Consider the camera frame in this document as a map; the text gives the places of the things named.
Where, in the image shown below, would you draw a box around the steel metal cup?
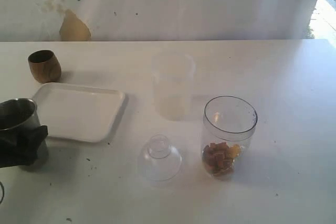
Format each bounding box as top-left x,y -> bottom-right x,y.
1,98 -> 42,171

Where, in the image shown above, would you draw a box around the brown wooden cup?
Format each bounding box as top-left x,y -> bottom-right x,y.
28,50 -> 62,84

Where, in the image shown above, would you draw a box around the wooden block pieces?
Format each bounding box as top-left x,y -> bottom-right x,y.
202,142 -> 235,177

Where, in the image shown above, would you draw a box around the gold coin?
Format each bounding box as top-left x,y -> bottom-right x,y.
226,144 -> 241,159

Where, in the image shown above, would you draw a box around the clear dome jar lid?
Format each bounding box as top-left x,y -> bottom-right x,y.
137,134 -> 183,187

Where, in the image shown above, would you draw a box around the clear plastic jar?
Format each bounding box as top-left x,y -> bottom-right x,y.
201,95 -> 258,180

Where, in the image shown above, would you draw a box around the white rectangular tray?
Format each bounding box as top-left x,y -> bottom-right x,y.
32,82 -> 125,143

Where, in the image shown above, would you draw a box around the frosted plastic beaker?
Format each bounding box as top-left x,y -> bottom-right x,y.
152,51 -> 196,121

